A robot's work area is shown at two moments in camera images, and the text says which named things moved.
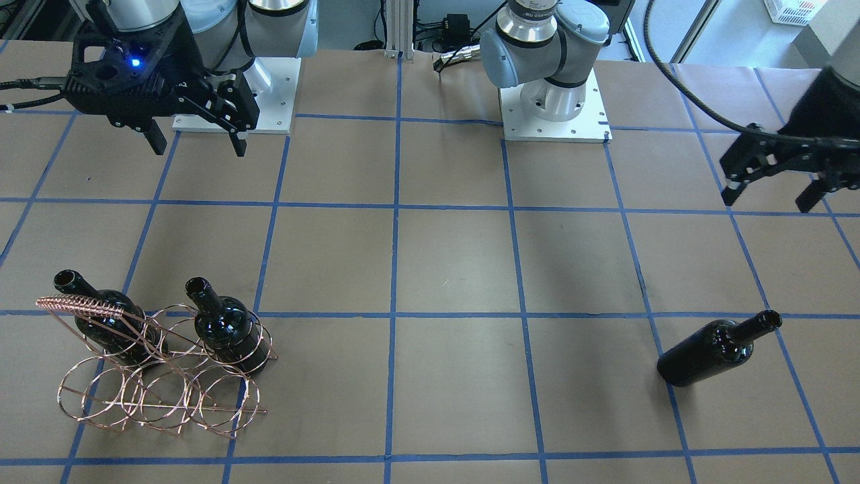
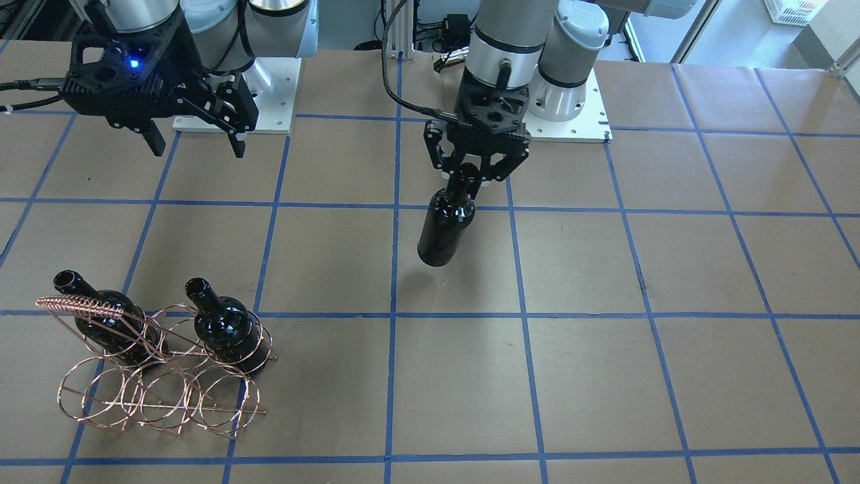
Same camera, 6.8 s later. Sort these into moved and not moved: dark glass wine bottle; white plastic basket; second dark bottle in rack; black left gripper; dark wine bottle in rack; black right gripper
Moved: dark glass wine bottle; black right gripper
Not moved: second dark bottle in rack; black left gripper; white plastic basket; dark wine bottle in rack
